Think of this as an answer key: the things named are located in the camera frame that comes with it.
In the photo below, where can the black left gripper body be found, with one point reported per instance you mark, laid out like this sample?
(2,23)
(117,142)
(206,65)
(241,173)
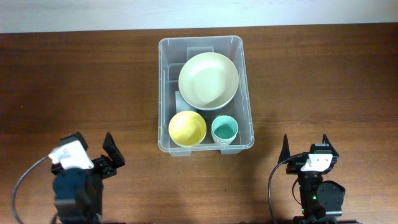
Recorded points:
(102,167)

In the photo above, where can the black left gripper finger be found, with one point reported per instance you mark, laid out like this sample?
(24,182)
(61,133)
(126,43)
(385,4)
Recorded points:
(113,152)
(73,137)

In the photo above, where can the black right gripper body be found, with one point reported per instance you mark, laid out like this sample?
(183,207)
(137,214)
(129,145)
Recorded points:
(296,164)

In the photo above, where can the mint green plastic cup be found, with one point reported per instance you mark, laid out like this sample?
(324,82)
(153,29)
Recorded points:
(224,126)

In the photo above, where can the yellow small bowl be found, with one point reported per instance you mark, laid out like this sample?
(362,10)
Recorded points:
(187,128)

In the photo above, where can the large cream bowl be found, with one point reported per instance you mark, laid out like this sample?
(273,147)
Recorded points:
(207,77)

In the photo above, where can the cream plastic cup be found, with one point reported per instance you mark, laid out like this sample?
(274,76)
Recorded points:
(221,141)

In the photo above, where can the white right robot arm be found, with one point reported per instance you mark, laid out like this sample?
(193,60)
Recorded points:
(211,187)

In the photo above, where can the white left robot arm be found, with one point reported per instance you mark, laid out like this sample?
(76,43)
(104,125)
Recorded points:
(78,183)

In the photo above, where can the clear plastic storage bin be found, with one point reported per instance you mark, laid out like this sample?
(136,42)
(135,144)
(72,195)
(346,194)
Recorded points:
(173,55)

